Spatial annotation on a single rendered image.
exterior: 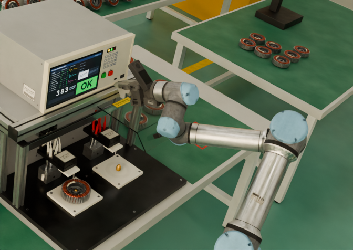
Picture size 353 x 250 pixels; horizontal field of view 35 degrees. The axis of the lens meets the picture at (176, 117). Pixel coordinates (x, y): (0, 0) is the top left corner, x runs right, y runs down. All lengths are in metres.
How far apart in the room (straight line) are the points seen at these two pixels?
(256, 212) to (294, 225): 1.89
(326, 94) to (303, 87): 0.14
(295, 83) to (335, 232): 0.97
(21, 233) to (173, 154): 0.82
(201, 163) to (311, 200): 1.46
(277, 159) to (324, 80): 1.91
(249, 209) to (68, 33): 0.92
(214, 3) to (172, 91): 3.90
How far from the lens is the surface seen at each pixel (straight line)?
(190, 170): 2.50
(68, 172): 2.15
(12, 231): 2.10
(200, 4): 5.87
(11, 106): 2.05
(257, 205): 1.75
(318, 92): 3.48
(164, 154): 2.55
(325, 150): 4.43
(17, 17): 2.21
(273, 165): 1.78
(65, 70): 1.99
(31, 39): 2.06
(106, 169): 2.35
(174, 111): 1.88
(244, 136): 1.95
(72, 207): 2.16
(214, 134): 1.97
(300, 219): 3.68
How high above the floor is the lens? 2.27
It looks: 33 degrees down
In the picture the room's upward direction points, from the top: 15 degrees clockwise
